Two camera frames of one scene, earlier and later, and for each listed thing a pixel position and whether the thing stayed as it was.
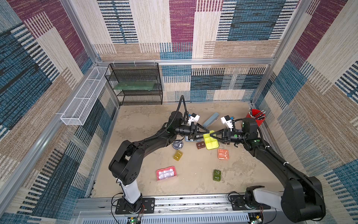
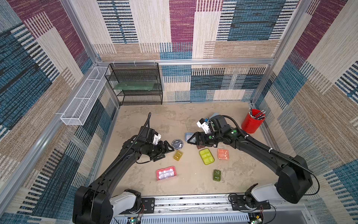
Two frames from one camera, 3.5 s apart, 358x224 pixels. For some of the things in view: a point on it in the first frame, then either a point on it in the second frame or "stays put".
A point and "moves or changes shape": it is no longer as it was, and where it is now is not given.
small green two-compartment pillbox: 216,175 stays put
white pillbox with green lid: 210,143 moves or changes shape
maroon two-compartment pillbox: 200,144 stays put
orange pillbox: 223,154 stays put
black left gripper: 194,131 to 161,150
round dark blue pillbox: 177,144 stays put
